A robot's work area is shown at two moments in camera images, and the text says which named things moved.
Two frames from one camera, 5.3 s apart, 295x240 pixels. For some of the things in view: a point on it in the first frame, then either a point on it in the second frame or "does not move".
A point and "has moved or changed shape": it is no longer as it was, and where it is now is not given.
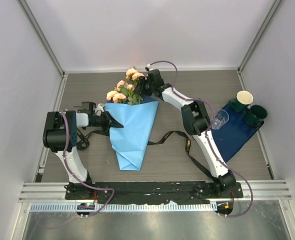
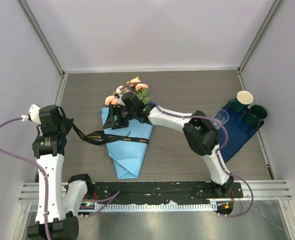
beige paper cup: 244,97 does not move
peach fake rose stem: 132,74 has moved or changed shape
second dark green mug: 237,107 does not move
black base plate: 174,191 does not move
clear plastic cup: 221,117 does not move
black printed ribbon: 186,138 -> 101,137
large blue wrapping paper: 129,142 has moved or changed shape
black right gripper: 139,88 -> 110,122
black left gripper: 113,123 -> 69,122
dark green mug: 255,114 does not move
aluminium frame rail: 276,189 does not move
